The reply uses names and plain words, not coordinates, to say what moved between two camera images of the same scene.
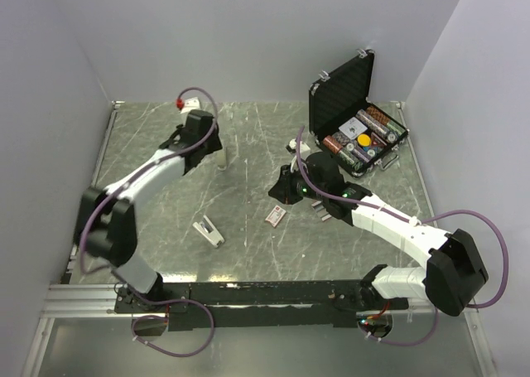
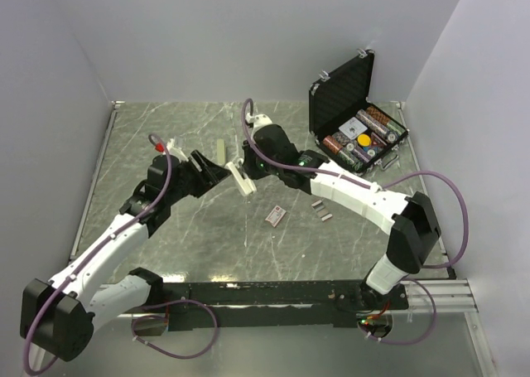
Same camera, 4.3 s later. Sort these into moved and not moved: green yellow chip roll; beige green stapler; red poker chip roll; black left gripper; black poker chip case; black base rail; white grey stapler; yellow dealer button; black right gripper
Moved: black left gripper; black right gripper; white grey stapler
Not moved: yellow dealer button; red poker chip roll; black base rail; black poker chip case; green yellow chip roll; beige green stapler
